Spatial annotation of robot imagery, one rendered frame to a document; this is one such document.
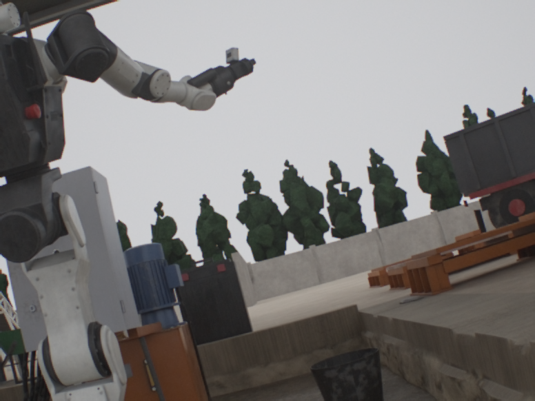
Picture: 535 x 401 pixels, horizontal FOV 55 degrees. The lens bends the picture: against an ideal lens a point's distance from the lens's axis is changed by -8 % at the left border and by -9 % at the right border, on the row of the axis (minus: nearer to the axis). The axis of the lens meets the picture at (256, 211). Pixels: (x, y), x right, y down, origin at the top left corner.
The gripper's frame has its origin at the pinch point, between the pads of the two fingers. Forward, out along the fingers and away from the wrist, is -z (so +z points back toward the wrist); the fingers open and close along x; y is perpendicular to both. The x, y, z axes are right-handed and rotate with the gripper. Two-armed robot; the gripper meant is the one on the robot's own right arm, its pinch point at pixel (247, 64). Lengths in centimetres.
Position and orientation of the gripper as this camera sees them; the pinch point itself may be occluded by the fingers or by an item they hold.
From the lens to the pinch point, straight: 188.2
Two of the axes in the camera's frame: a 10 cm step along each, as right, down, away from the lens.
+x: -5.8, 0.4, 8.1
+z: -6.7, 5.4, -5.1
